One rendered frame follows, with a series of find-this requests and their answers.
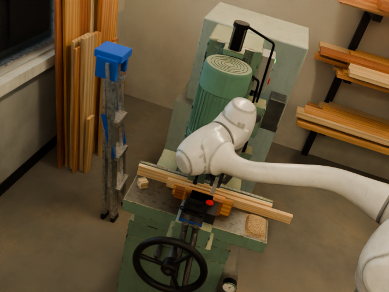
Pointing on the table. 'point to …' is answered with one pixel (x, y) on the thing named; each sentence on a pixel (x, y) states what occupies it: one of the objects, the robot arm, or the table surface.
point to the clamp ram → (200, 196)
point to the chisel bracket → (198, 178)
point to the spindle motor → (218, 88)
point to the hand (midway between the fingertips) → (214, 185)
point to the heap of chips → (255, 226)
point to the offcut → (142, 182)
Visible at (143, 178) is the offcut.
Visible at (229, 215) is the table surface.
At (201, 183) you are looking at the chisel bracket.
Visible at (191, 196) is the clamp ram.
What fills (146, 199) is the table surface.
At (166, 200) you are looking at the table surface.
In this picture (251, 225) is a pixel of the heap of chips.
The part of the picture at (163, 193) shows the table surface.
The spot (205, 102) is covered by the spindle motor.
